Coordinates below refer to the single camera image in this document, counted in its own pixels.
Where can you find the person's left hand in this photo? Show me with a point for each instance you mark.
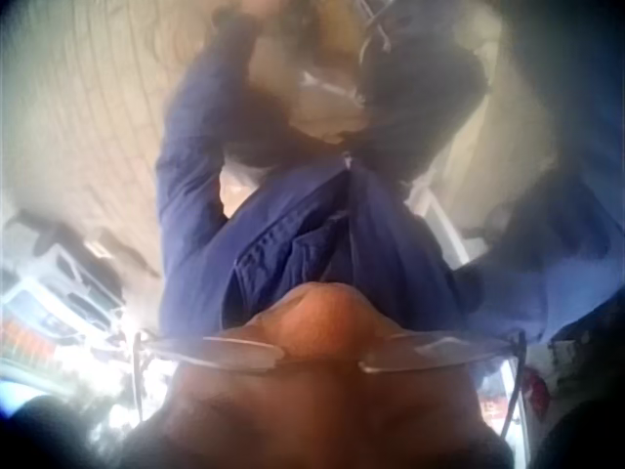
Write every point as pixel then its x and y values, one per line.
pixel 255 13

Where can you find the white metal frame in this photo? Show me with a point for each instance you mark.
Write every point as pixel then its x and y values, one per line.
pixel 439 220

